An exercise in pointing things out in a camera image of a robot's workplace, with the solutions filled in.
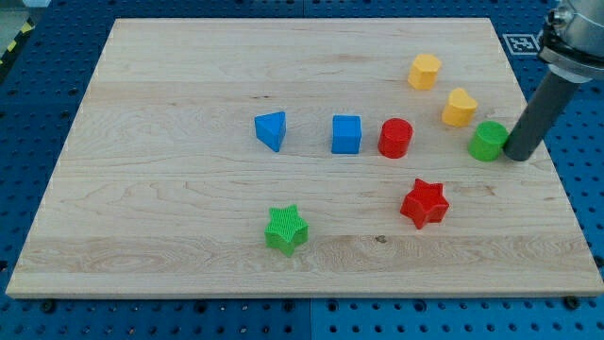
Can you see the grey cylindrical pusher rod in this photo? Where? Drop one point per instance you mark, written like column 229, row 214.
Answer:
column 542, row 111

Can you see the blue cube block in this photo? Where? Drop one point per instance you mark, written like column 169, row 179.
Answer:
column 346, row 134

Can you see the blue triangle block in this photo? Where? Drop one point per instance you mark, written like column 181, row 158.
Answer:
column 271, row 129

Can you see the red cylinder block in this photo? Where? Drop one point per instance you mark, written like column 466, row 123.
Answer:
column 395, row 138

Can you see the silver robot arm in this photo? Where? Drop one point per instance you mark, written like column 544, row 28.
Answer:
column 572, row 38

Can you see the wooden board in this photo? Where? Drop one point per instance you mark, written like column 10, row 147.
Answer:
column 163, row 190

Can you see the green cylinder block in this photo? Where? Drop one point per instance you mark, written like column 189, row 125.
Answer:
column 487, row 141

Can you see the green star block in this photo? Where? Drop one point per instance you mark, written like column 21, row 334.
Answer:
column 286, row 230

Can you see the red star block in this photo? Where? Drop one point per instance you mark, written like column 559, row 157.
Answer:
column 425, row 203

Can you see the yellow hexagon block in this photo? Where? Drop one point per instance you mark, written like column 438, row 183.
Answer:
column 424, row 72

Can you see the yellow heart block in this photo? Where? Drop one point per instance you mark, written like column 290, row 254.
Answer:
column 459, row 108

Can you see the white fiducial marker tag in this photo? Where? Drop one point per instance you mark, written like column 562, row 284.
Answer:
column 521, row 44

